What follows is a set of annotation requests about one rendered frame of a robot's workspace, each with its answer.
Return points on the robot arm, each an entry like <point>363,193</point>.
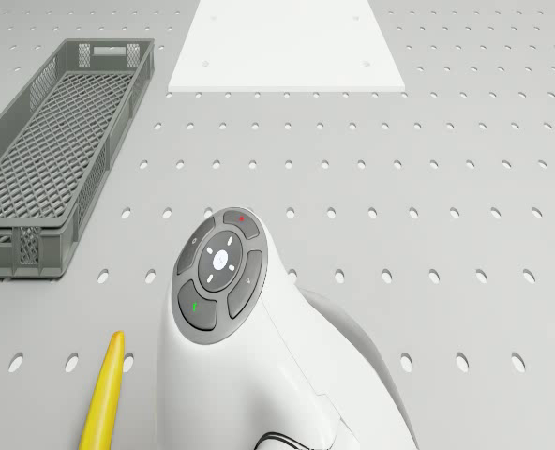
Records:
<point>259,375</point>

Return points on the white board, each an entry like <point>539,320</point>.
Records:
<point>287,47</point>

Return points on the dark grey basket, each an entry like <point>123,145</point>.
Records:
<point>43,253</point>

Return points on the banana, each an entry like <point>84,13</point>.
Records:
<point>104,389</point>

